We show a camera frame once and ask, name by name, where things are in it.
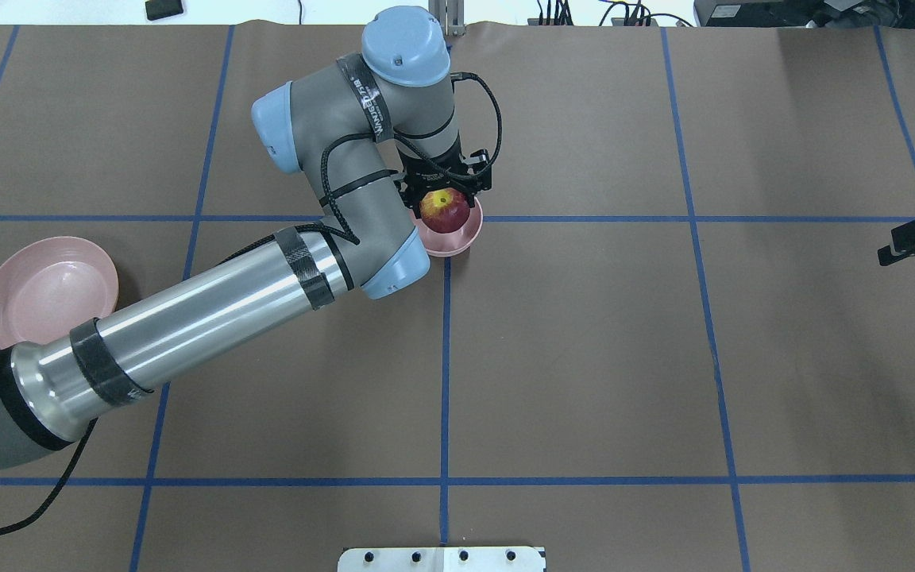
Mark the pink plate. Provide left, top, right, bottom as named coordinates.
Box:
left=0, top=236, right=119, bottom=347

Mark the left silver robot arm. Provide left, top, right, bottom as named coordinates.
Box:
left=0, top=5, right=499, bottom=470

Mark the black monitor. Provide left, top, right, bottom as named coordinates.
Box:
left=693, top=1, right=915, bottom=29

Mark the aluminium frame post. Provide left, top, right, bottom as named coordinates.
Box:
left=428, top=0, right=467, bottom=37

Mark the pink bowl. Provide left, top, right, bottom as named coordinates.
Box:
left=409, top=199, right=485, bottom=258

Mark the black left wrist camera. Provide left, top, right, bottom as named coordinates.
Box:
left=462, top=149, right=492, bottom=193

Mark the red apple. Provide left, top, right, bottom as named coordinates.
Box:
left=418, top=187, right=471, bottom=233

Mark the small black puck device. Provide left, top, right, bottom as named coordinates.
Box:
left=143, top=0, right=184, bottom=22

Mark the white central pedestal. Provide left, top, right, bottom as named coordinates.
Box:
left=335, top=546, right=547, bottom=571

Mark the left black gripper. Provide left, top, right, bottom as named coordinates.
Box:
left=396, top=140, right=482, bottom=209

